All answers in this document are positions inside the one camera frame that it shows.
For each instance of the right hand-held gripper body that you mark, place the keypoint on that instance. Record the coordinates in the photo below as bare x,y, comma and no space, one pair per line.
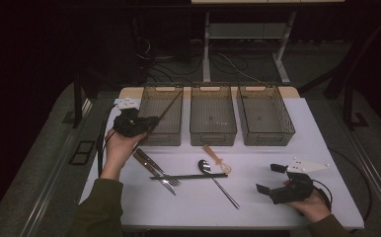
295,191

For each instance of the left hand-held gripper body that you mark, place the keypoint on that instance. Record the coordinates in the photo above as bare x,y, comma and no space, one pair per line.
129,123

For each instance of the smoky clear plastic bin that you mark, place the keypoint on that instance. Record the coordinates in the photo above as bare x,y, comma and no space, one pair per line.
211,112
264,112
165,131

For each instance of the brown chopstick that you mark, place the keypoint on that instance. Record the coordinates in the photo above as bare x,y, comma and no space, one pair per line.
168,108

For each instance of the steel spoon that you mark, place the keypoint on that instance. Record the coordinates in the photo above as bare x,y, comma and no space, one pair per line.
205,166

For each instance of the person's right hand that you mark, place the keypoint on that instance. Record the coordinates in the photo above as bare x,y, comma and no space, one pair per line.
313,207

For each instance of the person's left hand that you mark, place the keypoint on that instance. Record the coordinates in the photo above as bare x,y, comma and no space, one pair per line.
117,151

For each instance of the black metal stand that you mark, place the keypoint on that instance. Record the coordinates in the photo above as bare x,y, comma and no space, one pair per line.
77,105
348,108

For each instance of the white table mat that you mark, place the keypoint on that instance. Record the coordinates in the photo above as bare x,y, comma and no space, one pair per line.
195,214

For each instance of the black floor socket frame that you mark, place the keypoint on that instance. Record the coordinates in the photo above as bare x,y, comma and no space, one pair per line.
80,163

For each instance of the metal floor rail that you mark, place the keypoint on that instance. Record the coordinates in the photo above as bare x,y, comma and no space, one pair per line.
376,174
47,197

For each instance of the white metal frame desk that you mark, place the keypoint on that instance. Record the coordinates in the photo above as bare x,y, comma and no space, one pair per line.
206,49

